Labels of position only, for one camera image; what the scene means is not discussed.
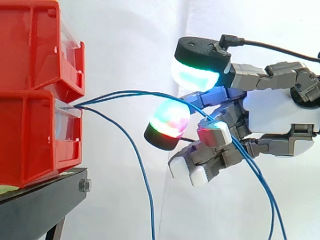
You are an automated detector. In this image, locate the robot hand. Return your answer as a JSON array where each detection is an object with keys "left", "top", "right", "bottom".
[{"left": 143, "top": 36, "right": 320, "bottom": 187}]

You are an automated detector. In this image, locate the blue cable bundle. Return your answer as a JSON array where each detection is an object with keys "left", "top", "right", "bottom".
[{"left": 60, "top": 90, "right": 289, "bottom": 240}]

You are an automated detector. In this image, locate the red plastic bin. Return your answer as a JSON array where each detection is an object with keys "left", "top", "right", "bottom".
[
  {"left": 0, "top": 0, "right": 86, "bottom": 104},
  {"left": 0, "top": 89, "right": 84, "bottom": 189}
]

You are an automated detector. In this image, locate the black stand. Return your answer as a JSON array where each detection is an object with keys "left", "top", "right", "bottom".
[{"left": 0, "top": 166, "right": 92, "bottom": 240}]

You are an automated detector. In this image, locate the thin black cable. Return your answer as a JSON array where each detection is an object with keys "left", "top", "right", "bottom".
[{"left": 219, "top": 34, "right": 320, "bottom": 62}]

